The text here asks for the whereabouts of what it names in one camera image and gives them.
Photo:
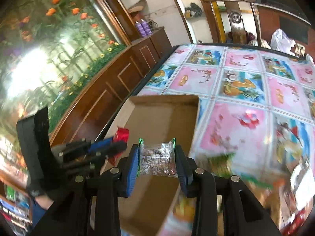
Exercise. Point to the small red snack packet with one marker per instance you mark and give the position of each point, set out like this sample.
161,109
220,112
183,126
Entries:
122,134

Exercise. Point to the fruit pattern tablecloth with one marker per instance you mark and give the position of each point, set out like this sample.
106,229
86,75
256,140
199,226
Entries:
255,126

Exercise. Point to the blue sleeve forearm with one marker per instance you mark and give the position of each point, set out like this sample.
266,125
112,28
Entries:
37,212

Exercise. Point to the brown cardboard box tray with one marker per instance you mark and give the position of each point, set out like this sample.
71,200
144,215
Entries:
156,123

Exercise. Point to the wooden sideboard cabinet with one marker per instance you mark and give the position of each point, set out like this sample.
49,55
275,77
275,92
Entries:
107,90

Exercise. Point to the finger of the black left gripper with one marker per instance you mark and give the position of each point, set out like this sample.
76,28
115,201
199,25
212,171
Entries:
112,149

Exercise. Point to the clear green-edged snack packet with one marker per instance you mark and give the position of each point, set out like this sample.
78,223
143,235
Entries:
157,159

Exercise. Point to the person's left hand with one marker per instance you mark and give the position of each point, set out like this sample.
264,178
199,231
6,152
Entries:
44,201

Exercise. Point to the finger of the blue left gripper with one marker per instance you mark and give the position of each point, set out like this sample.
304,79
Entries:
98,146

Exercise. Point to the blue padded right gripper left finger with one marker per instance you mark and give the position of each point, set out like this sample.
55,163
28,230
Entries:
131,170

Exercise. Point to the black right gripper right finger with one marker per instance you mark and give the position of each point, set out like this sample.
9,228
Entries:
184,172

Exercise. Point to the white plastic bag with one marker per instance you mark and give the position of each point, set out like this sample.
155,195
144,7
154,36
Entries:
281,42

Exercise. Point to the purple bottle pair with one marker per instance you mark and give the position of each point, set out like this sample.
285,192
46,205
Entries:
143,28

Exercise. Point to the wooden chair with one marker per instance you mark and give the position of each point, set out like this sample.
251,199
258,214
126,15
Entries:
236,20

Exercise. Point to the flower mural panel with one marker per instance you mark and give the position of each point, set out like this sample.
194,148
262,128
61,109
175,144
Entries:
50,50

